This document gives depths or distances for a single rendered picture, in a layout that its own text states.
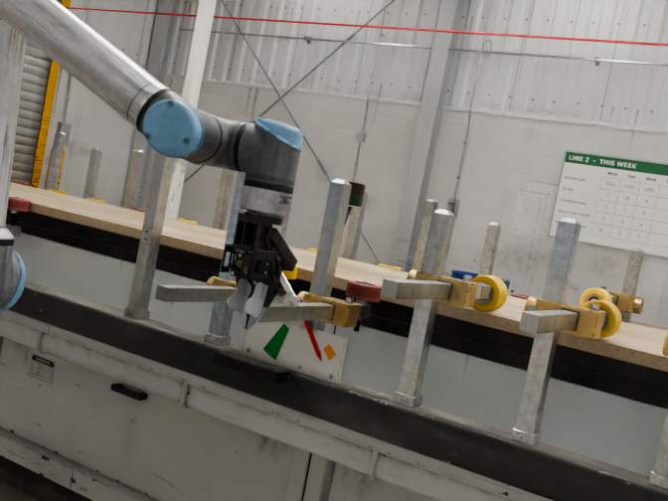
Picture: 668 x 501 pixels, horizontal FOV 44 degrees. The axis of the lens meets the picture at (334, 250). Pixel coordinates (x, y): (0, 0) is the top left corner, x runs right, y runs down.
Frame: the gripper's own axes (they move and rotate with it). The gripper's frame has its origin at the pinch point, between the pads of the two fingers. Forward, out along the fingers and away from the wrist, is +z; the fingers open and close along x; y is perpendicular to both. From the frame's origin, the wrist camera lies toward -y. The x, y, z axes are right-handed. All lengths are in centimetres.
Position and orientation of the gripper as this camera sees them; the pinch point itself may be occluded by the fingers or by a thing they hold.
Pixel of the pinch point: (250, 322)
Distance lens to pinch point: 153.3
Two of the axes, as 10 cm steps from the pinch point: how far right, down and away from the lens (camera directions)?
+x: 8.4, 1.9, -5.0
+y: -5.0, -0.5, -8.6
